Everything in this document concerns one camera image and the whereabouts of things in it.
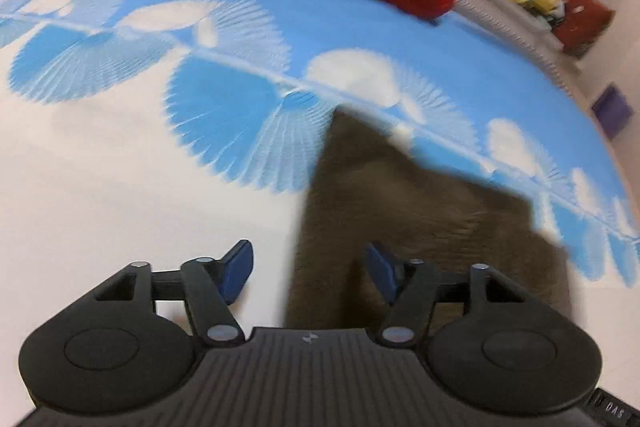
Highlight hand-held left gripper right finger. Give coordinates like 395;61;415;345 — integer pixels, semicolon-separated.
365;242;532;349

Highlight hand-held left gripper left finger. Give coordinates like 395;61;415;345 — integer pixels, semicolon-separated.
92;239;255;349

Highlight blue and white printed blanket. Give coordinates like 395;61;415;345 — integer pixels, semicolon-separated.
0;0;640;425

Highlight brown pants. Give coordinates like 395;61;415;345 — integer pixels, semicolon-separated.
285;106;588;333

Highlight purple box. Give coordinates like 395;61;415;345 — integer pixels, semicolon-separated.
591;84;635;138

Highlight red bag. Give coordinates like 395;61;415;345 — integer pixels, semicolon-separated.
552;0;616;58

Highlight white ribbed ledge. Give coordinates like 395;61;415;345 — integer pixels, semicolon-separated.
447;0;583;100

